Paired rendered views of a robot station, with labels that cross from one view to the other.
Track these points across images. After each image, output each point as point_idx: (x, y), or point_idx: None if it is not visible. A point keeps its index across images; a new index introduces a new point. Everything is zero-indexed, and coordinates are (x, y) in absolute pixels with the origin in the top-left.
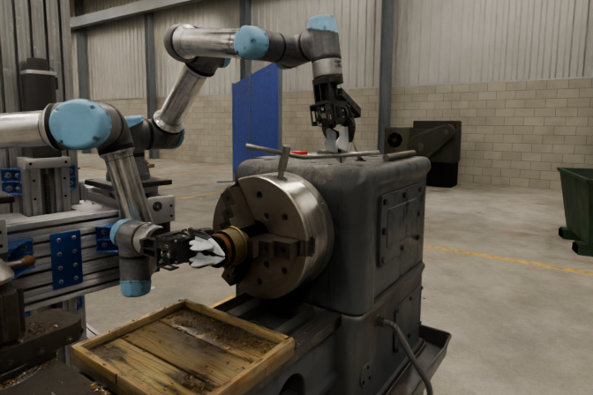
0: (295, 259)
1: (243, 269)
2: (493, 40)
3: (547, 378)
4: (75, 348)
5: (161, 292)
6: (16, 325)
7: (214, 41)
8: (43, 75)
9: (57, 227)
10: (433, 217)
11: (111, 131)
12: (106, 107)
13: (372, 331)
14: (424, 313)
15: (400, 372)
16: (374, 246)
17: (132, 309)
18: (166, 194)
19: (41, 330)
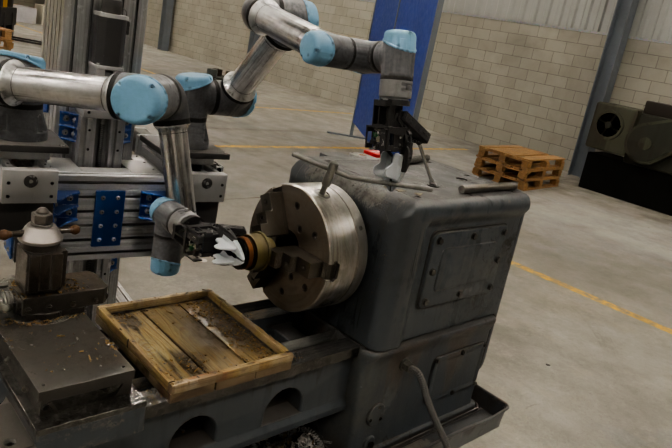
0: (316, 279)
1: (269, 275)
2: None
3: None
4: (100, 309)
5: (212, 268)
6: (58, 279)
7: (286, 33)
8: (115, 19)
9: (104, 185)
10: (624, 257)
11: (167, 110)
12: (166, 83)
13: (395, 373)
14: (537, 383)
15: (428, 427)
16: (412, 285)
17: (175, 280)
18: (253, 136)
19: (75, 287)
